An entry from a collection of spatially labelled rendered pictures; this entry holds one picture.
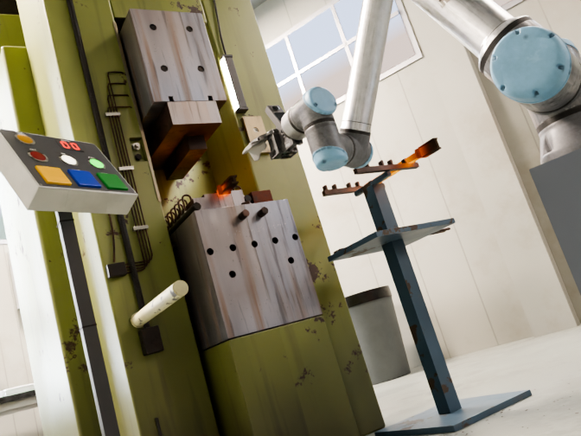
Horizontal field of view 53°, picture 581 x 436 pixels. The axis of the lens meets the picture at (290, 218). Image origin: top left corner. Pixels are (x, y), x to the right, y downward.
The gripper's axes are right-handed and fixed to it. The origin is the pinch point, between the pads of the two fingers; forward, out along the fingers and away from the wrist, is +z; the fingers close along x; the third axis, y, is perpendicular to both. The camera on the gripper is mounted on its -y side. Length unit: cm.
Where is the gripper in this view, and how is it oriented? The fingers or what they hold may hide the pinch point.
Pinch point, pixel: (262, 150)
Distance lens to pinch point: 189.7
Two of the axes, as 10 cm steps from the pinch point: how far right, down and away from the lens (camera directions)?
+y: 2.9, 9.3, -2.3
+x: 8.3, -1.3, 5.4
